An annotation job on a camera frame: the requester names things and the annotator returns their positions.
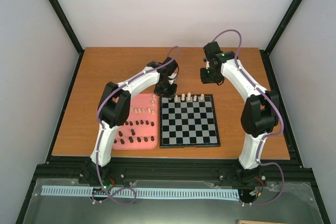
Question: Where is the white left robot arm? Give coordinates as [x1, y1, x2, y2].
[90, 57, 178, 184]

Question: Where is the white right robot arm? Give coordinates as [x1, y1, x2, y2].
[200, 41, 279, 170]

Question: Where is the black and grey chessboard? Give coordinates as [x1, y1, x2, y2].
[160, 94, 220, 148]

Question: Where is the pink plastic tray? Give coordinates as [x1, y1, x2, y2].
[112, 93, 159, 151]

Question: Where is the light blue cable duct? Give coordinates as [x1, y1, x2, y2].
[40, 185, 239, 201]

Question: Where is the black aluminium frame rail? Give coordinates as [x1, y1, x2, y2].
[34, 155, 314, 183]

